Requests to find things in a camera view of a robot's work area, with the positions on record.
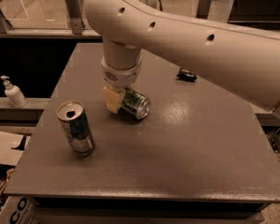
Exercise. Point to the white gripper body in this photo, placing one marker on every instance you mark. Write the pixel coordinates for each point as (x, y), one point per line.
(122, 76)

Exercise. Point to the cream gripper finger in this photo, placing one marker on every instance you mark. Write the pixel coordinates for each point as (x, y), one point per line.
(113, 98)

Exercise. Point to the green soda can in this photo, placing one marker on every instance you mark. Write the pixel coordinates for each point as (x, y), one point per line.
(135, 103)

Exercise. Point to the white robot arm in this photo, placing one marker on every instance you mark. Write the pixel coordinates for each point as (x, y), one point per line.
(244, 63)

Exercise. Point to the blue silver energy drink can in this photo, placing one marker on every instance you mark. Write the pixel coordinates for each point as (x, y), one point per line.
(74, 121)

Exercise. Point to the black snack packet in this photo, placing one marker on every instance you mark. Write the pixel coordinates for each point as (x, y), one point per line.
(186, 75)

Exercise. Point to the white pump soap bottle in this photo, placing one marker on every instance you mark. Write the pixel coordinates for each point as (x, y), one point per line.
(13, 93)

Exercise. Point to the white paper sheet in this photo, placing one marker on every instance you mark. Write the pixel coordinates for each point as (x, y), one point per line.
(11, 147)

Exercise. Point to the white cardboard box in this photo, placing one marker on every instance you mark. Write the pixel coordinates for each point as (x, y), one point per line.
(17, 210)

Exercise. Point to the middle metal railing post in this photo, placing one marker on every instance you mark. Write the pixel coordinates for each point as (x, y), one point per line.
(75, 16)

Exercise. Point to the right metal railing post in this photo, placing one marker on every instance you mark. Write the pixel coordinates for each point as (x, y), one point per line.
(203, 9)

